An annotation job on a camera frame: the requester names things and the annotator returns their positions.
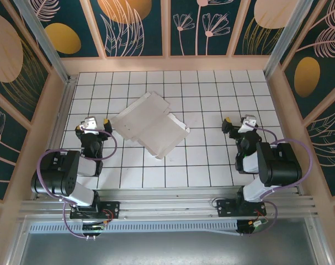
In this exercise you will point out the green controller circuit board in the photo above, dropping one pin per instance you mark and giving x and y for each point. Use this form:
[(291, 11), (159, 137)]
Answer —
[(252, 225), (92, 227)]

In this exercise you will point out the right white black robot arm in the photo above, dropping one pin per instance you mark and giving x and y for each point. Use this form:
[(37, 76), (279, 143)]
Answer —
[(283, 168)]

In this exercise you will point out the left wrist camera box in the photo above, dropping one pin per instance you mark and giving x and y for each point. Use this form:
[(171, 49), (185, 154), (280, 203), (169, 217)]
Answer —
[(90, 122)]

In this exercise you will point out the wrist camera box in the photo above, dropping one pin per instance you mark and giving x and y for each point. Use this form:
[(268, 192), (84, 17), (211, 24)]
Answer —
[(90, 122), (248, 121)]

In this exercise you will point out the aluminium side rail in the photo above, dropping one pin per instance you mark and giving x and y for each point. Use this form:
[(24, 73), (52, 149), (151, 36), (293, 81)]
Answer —
[(67, 96)]

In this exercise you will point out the white gridded table board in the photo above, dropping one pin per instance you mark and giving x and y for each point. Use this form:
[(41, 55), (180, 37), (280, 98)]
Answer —
[(175, 176)]

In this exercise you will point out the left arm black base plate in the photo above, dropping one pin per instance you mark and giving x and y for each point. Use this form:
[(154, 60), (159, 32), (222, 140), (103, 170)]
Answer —
[(113, 207)]

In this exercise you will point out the white paper box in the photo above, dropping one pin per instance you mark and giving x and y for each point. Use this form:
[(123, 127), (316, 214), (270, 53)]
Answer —
[(150, 127)]

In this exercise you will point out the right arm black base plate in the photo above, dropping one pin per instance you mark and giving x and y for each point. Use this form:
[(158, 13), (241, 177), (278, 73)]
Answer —
[(225, 208)]

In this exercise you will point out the long aluminium frame rails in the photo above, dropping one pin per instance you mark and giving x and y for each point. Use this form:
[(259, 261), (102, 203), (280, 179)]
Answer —
[(167, 204)]

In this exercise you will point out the aluminium corner post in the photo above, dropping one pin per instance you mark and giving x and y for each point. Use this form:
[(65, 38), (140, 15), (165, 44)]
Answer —
[(46, 47), (287, 38)]

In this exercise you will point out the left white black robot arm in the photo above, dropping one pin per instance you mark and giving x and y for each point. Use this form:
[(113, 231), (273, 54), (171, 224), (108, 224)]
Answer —
[(59, 176)]

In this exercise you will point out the grey sheet metal panel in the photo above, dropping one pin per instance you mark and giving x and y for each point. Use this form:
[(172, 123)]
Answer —
[(167, 251)]

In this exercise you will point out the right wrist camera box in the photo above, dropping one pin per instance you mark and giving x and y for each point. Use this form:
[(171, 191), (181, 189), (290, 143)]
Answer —
[(248, 121)]

